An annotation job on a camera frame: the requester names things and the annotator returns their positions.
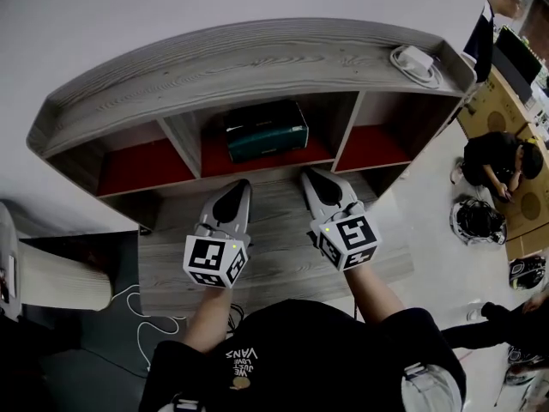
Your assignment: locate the black monitor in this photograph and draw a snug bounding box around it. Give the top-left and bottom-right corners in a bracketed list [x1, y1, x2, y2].
[491, 26, 544, 106]

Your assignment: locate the dark green cardboard box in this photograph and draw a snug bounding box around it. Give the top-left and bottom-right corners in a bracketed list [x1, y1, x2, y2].
[223, 100, 310, 164]

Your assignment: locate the white power adapter with cable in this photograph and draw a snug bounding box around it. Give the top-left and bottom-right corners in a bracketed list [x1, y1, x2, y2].
[389, 44, 443, 89]

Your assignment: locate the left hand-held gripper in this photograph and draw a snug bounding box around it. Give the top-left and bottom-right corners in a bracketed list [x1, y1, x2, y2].
[183, 179, 253, 290]

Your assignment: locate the black printed t-shirt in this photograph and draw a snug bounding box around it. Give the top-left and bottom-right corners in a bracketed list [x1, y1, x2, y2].
[139, 299, 468, 412]

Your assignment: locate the cream ribbed cushion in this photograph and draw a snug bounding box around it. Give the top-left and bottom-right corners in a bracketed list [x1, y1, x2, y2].
[16, 242, 113, 312]

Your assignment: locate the grey shoulder strap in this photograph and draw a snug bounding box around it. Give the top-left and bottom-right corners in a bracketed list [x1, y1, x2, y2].
[401, 362, 463, 412]

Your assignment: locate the white grey device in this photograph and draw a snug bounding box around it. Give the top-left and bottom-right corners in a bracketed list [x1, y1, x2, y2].
[0, 202, 22, 317]

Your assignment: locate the person's right forearm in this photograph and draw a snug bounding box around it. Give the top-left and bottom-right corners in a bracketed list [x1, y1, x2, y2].
[342, 264, 407, 325]

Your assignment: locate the black white helmet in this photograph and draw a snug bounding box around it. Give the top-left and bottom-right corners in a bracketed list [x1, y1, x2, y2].
[449, 198, 508, 246]
[509, 256, 546, 290]
[504, 345, 546, 385]

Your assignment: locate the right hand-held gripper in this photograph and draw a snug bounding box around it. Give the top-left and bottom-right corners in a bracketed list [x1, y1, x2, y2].
[299, 167, 383, 272]

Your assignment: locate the white cable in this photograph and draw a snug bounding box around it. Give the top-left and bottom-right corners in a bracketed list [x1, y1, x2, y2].
[111, 283, 181, 373]

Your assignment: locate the person's left forearm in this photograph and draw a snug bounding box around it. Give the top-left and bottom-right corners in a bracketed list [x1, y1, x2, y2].
[184, 285, 235, 354]

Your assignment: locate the grey wooden shelf desk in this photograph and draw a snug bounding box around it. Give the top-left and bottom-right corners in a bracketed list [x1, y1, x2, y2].
[25, 17, 477, 317]

